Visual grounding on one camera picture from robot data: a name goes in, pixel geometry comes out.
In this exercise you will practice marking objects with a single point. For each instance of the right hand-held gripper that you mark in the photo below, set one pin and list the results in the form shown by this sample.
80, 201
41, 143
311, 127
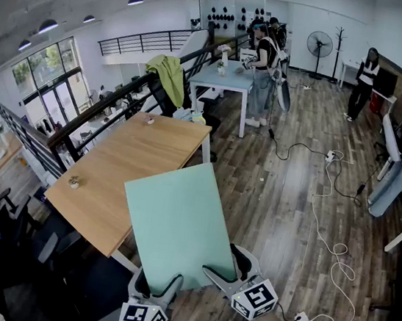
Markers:
255, 299

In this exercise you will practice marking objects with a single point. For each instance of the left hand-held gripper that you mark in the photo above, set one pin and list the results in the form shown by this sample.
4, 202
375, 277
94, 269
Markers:
143, 318

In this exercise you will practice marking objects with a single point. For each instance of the light green board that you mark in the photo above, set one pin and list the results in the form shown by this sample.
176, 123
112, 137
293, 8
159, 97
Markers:
177, 227

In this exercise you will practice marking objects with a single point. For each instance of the wooden table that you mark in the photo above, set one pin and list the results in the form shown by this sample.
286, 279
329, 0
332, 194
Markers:
130, 161

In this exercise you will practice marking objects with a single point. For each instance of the small white pot leafy plant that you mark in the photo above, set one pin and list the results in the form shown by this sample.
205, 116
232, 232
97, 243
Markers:
74, 182

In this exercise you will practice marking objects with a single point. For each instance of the small pot pink flowers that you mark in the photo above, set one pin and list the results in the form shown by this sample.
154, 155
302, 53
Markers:
150, 120

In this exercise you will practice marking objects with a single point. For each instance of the light blue cloth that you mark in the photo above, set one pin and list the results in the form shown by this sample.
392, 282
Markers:
182, 114

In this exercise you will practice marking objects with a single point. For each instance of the black vertical bar fence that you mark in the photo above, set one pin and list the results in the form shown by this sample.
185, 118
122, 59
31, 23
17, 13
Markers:
29, 139

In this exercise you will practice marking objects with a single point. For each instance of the black chair back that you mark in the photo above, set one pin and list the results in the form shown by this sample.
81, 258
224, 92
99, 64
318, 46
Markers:
121, 93

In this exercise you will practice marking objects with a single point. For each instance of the light blue table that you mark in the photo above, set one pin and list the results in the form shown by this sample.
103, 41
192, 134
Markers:
227, 76

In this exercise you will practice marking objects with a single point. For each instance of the tall white pot green plant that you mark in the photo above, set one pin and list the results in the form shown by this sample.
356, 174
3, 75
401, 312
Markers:
221, 68

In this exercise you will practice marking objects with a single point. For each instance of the olive green jacket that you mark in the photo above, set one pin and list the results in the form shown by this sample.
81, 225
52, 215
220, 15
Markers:
170, 74

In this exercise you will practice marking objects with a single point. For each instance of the glass vase white flowers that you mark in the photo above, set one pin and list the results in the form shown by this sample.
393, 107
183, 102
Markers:
2, 133

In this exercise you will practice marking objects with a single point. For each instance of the white vase with pink flowers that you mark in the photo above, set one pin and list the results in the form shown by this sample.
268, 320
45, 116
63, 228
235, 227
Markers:
225, 53

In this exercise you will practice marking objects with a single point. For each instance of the red bin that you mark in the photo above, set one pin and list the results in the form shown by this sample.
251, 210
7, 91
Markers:
377, 103

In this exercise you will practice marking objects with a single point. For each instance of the glass entrance doors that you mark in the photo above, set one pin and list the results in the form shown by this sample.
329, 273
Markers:
49, 75

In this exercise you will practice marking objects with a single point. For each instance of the small white table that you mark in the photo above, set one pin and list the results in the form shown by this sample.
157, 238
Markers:
349, 65

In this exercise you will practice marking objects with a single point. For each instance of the black monitor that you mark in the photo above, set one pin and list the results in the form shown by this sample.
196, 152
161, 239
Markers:
384, 82

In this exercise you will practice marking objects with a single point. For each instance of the black coat rack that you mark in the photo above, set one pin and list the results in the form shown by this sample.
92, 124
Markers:
337, 53

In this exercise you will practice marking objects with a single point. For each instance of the black standing fan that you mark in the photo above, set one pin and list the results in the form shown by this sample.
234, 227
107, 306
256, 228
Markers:
319, 44

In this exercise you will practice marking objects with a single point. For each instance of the black horizontal bar railing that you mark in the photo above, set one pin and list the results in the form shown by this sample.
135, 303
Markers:
147, 41

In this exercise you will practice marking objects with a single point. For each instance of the dome ceiling lamp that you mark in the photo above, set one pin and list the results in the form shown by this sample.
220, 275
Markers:
48, 26
24, 45
136, 1
89, 19

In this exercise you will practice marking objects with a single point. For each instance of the wall display of black caps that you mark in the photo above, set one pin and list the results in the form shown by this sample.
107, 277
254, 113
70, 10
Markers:
224, 17

